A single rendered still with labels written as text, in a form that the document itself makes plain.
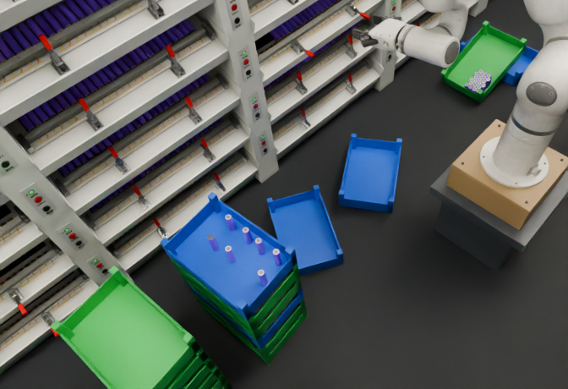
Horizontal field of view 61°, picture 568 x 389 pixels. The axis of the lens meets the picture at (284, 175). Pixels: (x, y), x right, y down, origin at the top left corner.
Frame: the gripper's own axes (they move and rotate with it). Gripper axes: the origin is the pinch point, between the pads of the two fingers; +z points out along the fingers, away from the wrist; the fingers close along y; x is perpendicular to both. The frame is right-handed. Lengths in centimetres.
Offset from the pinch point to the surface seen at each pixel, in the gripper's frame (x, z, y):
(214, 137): -24, 29, -50
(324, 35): -7.9, 20.3, -0.9
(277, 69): -8.4, 19.6, -23.4
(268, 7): 12.8, 19.1, -20.5
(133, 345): -25, -19, -108
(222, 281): -25, -21, -82
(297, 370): -69, -33, -78
